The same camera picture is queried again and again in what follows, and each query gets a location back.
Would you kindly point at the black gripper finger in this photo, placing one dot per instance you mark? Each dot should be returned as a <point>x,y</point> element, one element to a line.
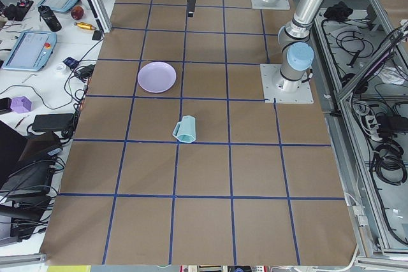
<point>191,8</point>

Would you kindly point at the light teal faceted cup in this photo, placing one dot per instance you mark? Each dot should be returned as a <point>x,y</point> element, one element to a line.
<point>185,130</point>

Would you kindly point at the lilac plate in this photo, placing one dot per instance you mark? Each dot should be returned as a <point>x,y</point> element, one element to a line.
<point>157,77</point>

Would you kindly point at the gold metal cylinder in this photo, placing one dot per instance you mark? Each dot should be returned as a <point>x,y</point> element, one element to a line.
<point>85,26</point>

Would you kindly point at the red apple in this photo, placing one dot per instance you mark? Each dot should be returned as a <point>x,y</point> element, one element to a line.
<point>77,12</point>

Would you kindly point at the black water bottle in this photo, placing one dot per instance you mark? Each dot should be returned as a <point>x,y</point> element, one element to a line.
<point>48,16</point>

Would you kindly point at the black cloth bundle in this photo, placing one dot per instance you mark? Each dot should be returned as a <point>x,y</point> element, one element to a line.
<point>338,12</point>

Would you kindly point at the blue teach pendant near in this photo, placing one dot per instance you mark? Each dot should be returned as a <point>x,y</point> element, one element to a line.
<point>31,52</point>

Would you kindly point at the black power adapter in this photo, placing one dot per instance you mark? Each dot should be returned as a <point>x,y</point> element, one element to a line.
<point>51,122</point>

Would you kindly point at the purple plastic block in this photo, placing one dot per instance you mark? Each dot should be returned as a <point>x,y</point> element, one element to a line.
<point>21,104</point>

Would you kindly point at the white power strip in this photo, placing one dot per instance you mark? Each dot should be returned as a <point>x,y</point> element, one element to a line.
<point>372,127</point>

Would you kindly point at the aluminium cable tray frame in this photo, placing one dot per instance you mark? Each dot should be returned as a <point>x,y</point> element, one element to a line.
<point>362,60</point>

